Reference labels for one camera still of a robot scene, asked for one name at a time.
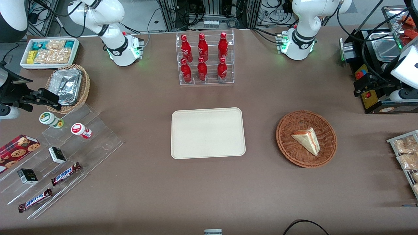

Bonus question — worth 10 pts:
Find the small wicker basket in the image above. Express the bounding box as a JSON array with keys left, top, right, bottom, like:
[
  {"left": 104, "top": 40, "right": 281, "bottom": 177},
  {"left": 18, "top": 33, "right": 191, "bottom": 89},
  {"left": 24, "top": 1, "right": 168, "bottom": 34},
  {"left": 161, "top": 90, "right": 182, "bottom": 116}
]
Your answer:
[{"left": 45, "top": 64, "right": 90, "bottom": 114}]

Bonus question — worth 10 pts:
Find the red label yogurt cup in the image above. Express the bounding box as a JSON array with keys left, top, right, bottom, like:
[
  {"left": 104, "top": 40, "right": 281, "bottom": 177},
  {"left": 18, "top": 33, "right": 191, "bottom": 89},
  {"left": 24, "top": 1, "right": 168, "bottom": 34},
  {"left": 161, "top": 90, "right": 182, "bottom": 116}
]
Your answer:
[{"left": 71, "top": 122, "right": 92, "bottom": 139}]

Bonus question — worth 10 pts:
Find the green label yogurt cup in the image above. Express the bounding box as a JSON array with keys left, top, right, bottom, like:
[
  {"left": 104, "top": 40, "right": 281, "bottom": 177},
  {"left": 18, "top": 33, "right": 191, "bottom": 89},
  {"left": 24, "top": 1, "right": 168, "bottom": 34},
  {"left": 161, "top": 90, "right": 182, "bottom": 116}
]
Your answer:
[{"left": 39, "top": 111, "right": 65, "bottom": 129}]

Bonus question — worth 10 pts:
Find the silver foil container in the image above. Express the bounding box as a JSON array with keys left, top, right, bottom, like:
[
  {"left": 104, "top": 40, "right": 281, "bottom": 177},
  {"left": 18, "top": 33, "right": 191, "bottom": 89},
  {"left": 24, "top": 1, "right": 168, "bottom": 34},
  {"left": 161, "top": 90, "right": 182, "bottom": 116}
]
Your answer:
[{"left": 49, "top": 68, "right": 82, "bottom": 106}]

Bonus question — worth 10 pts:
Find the clear rice cracker packet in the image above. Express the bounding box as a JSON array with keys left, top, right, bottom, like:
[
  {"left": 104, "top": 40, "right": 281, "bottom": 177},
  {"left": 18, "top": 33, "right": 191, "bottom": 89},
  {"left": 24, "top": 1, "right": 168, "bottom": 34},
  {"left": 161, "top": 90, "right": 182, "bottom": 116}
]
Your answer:
[
  {"left": 50, "top": 48, "right": 72, "bottom": 64},
  {"left": 45, "top": 39, "right": 66, "bottom": 50},
  {"left": 33, "top": 49, "right": 53, "bottom": 64}
]

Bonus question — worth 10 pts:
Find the white rectangular snack bin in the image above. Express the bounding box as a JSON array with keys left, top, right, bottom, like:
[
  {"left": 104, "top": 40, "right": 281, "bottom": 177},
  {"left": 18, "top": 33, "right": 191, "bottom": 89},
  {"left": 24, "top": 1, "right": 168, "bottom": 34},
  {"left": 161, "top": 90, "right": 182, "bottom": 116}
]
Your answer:
[{"left": 20, "top": 38, "right": 80, "bottom": 70}]

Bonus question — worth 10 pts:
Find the snickers chocolate bar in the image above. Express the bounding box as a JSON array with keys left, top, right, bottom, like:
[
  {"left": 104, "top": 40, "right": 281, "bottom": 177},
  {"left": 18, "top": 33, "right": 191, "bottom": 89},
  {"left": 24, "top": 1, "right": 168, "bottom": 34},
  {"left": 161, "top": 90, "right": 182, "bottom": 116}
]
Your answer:
[
  {"left": 51, "top": 162, "right": 82, "bottom": 186},
  {"left": 18, "top": 188, "right": 53, "bottom": 213}
]

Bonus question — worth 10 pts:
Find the red cola bottle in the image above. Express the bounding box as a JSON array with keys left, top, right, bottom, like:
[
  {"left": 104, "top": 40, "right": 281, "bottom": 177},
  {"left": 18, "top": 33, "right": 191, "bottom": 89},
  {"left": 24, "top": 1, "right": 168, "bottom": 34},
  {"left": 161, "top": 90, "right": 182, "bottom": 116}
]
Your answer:
[
  {"left": 218, "top": 32, "right": 229, "bottom": 61},
  {"left": 180, "top": 34, "right": 193, "bottom": 63},
  {"left": 198, "top": 33, "right": 209, "bottom": 61},
  {"left": 217, "top": 57, "right": 228, "bottom": 82},
  {"left": 197, "top": 57, "right": 208, "bottom": 82},
  {"left": 180, "top": 58, "right": 193, "bottom": 83}
]

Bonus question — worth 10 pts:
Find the grey wire snack rack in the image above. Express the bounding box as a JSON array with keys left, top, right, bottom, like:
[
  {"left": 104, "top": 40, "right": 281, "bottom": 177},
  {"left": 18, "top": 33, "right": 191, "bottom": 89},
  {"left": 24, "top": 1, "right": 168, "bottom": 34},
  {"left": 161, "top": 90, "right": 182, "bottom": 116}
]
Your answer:
[{"left": 387, "top": 130, "right": 418, "bottom": 200}]

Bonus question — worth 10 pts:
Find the red tartan cookie box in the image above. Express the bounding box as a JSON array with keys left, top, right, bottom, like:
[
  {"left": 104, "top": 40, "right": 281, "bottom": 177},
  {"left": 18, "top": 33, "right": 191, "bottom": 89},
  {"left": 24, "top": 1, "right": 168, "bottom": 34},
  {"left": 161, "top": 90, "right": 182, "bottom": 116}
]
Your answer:
[{"left": 0, "top": 134, "right": 41, "bottom": 174}]

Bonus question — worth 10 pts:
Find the clear acrylic bottle rack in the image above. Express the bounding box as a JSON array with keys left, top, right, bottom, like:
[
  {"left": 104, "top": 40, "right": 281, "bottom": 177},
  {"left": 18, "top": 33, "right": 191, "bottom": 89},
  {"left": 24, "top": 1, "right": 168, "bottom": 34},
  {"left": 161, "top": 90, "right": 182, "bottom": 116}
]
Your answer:
[{"left": 175, "top": 29, "right": 235, "bottom": 86}]

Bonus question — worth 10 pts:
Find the black looped cable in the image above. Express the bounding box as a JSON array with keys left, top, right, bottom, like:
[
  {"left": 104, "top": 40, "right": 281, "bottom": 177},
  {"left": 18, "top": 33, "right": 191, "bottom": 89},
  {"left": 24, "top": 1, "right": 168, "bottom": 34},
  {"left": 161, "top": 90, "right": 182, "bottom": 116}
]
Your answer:
[{"left": 282, "top": 219, "right": 330, "bottom": 235}]

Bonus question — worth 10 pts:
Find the large round wicker basket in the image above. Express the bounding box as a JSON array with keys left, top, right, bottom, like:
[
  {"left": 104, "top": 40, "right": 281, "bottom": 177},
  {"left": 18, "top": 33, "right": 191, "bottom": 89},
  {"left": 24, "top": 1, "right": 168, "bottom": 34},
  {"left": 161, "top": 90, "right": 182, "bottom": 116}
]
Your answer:
[{"left": 276, "top": 110, "right": 337, "bottom": 168}]

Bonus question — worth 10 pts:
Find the steel warmer pan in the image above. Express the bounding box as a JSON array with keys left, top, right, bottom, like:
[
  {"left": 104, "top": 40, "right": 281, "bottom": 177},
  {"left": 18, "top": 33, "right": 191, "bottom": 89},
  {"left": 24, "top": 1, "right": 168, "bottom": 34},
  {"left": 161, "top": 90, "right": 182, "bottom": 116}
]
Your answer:
[{"left": 369, "top": 32, "right": 407, "bottom": 63}]

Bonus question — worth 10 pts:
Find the triangular sandwich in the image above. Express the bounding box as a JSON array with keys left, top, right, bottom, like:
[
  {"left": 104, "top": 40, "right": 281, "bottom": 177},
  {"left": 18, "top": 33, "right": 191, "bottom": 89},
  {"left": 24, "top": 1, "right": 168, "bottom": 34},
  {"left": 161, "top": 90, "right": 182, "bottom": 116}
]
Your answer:
[{"left": 291, "top": 127, "right": 321, "bottom": 156}]

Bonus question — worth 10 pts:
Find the red sausage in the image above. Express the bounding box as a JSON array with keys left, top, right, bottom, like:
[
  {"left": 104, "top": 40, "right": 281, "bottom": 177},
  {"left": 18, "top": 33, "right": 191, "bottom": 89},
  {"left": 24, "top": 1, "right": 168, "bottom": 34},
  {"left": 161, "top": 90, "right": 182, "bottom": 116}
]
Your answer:
[{"left": 400, "top": 29, "right": 418, "bottom": 46}]

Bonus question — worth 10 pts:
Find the cream rectangular serving tray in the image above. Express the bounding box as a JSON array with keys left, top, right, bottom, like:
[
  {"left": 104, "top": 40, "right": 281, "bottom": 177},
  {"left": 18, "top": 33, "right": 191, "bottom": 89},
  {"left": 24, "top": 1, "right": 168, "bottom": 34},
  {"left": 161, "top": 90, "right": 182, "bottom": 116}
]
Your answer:
[{"left": 171, "top": 107, "right": 246, "bottom": 160}]

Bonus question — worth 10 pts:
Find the small black box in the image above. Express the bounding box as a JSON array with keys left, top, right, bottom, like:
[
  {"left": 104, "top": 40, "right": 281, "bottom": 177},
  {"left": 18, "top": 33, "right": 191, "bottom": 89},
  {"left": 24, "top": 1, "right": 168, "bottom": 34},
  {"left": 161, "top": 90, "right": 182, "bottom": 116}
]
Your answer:
[
  {"left": 17, "top": 168, "right": 39, "bottom": 185},
  {"left": 48, "top": 146, "right": 67, "bottom": 164}
]

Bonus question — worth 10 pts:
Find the black food warmer machine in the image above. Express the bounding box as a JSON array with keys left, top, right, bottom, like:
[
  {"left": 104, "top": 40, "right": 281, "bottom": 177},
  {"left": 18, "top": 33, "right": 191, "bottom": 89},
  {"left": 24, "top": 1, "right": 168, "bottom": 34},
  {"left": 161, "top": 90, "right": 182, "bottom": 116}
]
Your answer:
[{"left": 339, "top": 6, "right": 418, "bottom": 114}]

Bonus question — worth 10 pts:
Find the orange fried food piece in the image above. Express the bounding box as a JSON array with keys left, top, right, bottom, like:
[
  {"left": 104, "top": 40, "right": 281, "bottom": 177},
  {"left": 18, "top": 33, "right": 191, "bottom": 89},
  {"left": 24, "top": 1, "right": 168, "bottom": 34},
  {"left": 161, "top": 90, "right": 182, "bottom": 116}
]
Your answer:
[{"left": 401, "top": 15, "right": 418, "bottom": 28}]

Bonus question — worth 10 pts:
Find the clear acrylic stepped display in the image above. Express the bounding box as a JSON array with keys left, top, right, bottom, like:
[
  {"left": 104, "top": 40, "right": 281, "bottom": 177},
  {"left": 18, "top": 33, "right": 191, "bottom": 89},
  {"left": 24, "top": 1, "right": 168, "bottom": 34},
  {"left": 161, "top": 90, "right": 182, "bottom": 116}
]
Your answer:
[{"left": 0, "top": 103, "right": 124, "bottom": 220}]

